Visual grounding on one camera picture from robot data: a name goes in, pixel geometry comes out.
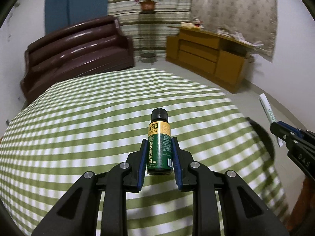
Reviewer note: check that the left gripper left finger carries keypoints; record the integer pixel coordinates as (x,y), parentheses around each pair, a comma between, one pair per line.
(76,212)

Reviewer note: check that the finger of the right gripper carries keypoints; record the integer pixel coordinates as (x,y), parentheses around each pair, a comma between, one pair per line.
(304,134)
(281,133)

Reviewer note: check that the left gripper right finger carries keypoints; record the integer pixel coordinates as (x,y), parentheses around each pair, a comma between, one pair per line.
(223,204)

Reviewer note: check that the green glass bottle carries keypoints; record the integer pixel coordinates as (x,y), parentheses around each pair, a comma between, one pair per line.
(159,161)

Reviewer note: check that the black lined trash bin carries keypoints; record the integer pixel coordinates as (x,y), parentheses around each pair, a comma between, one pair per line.
(264,137)

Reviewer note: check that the wooden chair edge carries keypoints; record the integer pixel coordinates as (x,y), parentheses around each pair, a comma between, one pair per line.
(304,204)

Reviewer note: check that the green checkered tablecloth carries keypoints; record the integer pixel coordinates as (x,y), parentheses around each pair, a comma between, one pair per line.
(92,123)

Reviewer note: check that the wooden TV cabinet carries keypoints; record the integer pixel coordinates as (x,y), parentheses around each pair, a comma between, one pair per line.
(220,59)

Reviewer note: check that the beige diamond pattern curtain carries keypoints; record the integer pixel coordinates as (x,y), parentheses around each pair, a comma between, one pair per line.
(256,20)

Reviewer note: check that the small plush toy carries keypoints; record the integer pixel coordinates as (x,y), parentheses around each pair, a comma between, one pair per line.
(198,24)

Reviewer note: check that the cream box on cabinet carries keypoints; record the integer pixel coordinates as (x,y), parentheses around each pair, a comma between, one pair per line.
(187,25)

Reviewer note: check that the striped curtain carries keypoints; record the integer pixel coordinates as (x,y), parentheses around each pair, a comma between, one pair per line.
(170,14)

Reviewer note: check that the dark red leather sofa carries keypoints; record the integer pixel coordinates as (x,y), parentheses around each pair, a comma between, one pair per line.
(86,48)

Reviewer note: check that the black metal plant stand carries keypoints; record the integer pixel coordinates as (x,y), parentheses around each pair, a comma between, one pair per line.
(147,36)

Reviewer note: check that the potted plant terracotta pot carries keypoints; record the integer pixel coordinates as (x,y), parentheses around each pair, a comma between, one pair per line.
(147,5)

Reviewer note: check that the blue curtain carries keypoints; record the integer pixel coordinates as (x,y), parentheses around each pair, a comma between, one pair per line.
(63,13)

